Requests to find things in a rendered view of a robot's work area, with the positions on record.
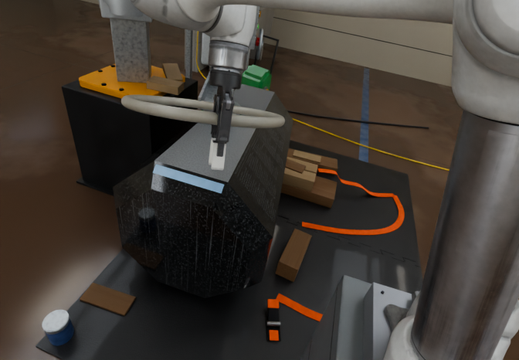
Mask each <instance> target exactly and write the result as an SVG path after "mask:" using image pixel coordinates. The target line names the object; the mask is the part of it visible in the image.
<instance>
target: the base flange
mask: <svg viewBox="0 0 519 360"><path fill-rule="evenodd" d="M153 76H159V77H163V78H166V76H165V74H164V71H163V69H162V68H158V67H156V66H151V77H153ZM181 77H182V79H183V81H181V82H185V76H184V75H183V74H181ZM79 82H80V86H81V87H85V88H87V89H90V90H95V91H98V92H101V93H105V94H108V95H111V96H114V97H119V98H121V99H122V97H124V96H126V95H151V96H161V97H162V96H163V95H165V94H166V93H164V92H160V91H156V90H149V89H147V83H133V82H120V81H117V72H116V65H115V64H113V65H110V66H107V67H105V68H103V69H100V70H97V71H95V72H92V73H89V74H87V75H84V76H81V77H80V78H79Z"/></svg>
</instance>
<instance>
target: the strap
mask: <svg viewBox="0 0 519 360"><path fill-rule="evenodd" d="M318 171H319V172H325V173H331V174H336V175H337V176H338V174H337V172H336V171H333V170H329V169H322V168H319V169H318ZM338 177H339V176H338ZM339 179H340V178H339ZM340 181H341V182H342V183H344V184H347V185H354V186H357V187H360V188H362V189H364V190H365V191H366V192H367V193H369V194H370V195H373V196H378V197H393V199H394V200H395V203H396V205H397V206H398V209H399V216H398V218H397V220H396V221H395V223H394V224H392V225H391V226H389V227H386V228H383V229H372V230H356V229H338V228H332V227H327V226H320V225H316V224H312V223H308V222H302V226H303V227H307V228H311V229H319V230H323V231H327V232H332V233H342V234H351V235H378V234H384V233H390V232H392V231H394V230H396V229H397V228H399V227H400V226H401V224H402V222H403V220H404V217H405V213H404V209H403V207H402V204H401V202H400V201H399V198H398V196H397V195H394V194H393V193H374V192H370V191H368V190H367V189H366V188H364V187H363V186H362V185H360V184H358V183H356V182H349V181H345V180H342V179H340ZM276 300H279V302H281V303H282V304H285V305H286V306H288V307H290V308H292V309H294V310H295V311H298V312H300V313H301V314H303V315H305V316H307V317H309V318H312V319H314V320H316V321H320V320H321V318H322V316H323V315H322V314H320V313H317V312H315V311H312V310H311V309H308V308H306V307H304V306H302V305H301V304H298V303H297V302H295V301H292V300H291V299H289V298H288V297H285V296H283V295H282V294H278V295H277V297H276Z"/></svg>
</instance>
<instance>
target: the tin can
mask: <svg viewBox="0 0 519 360"><path fill-rule="evenodd" d="M42 328H43V330H44V332H45V333H46V335H47V337H48V339H49V341H50V343H51V344H52V345H56V346H58V345H63V344H65V343H67V342H68V341H69V340H70V339H71V338H72V336H73V333H74V328H73V325H72V322H71V320H70V316H69V314H68V313H67V312H66V311H64V310H56V311H53V312H51V313H49V314H48V315H47V316H46V317H45V318H44V320H43V322H42Z"/></svg>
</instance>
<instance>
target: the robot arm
mask: <svg viewBox="0 0 519 360"><path fill-rule="evenodd" d="M131 3H132V4H133V5H134V6H135V7H136V8H137V9H138V10H140V11H141V12H143V13H144V14H145V15H147V16H148V17H150V18H152V19H154V20H157V21H159V22H163V23H165V24H168V25H172V26H175V27H178V28H181V29H187V30H195V31H199V32H203V33H205V34H206V35H207V36H210V43H209V61H208V65H209V66H210V67H213V70H210V77H209V84H210V85H211V86H216V87H218V89H217V94H215V96H214V97H213V100H214V103H213V112H216V113H217V114H218V120H217V125H214V124H212V129H211V135H212V138H211V145H210V153H209V165H211V166H212V167H211V169H212V170H223V169H224V162H225V155H226V142H229V132H230V127H231V120H232V110H233V107H234V104H235V102H234V100H233V97H232V89H237V90H238V89H240V87H241V81H242V75H241V73H240V71H241V72H244V71H246V63H247V56H248V52H249V43H250V40H251V38H252V36H253V31H254V27H255V22H256V7H257V6H262V7H269V8H281V9H288V10H294V11H302V12H314V13H320V14H327V15H340V16H349V17H360V18H375V19H407V20H418V21H427V22H441V23H448V24H453V61H452V77H451V87H452V91H453V95H454V97H455V98H456V101H457V103H458V104H459V106H460V107H461V108H463V114H462V117H461V122H460V127H459V130H458V135H457V138H456V143H455V148H454V151H453V156H452V161H451V164H450V167H449V174H448V177H447V180H446V187H445V190H444V193H443V200H442V203H441V206H440V210H439V216H438V219H437V223H436V229H435V232H434V236H433V240H432V245H431V249H430V253H429V259H428V262H427V266H426V272H425V275H424V279H423V282H422V288H421V291H415V292H413V293H412V306H411V307H410V309H407V308H402V307H398V306H396V305H394V304H388V305H387V306H386V307H385V314H386V315H387V317H388V320H389V323H390V326H391V330H392V334H391V337H390V340H389V343H388V347H387V349H386V353H385V356H384V358H383V360H503V358H504V356H505V354H506V351H507V349H508V348H509V346H510V344H511V339H512V338H513V337H514V336H515V335H516V333H517V332H518V330H519V300H518V298H519V0H131Z"/></svg>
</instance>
